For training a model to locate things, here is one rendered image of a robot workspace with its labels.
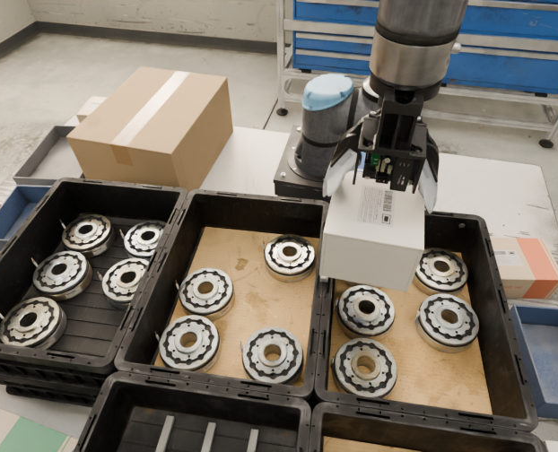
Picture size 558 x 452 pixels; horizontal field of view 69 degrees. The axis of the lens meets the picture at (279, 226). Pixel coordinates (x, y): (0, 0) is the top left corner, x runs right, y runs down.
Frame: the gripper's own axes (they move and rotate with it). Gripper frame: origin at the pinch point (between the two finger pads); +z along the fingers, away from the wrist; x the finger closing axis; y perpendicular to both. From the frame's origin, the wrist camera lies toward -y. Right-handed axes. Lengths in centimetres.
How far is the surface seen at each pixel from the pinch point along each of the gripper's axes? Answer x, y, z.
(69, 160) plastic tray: -94, -40, 41
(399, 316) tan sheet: 8.8, 0.5, 27.7
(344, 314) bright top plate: -1.2, 4.4, 24.5
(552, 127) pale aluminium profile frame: 102, -191, 100
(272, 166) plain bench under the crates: -30, -52, 41
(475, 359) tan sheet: 21.8, 6.1, 27.7
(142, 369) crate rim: -29.0, 24.6, 17.6
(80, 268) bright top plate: -54, 6, 25
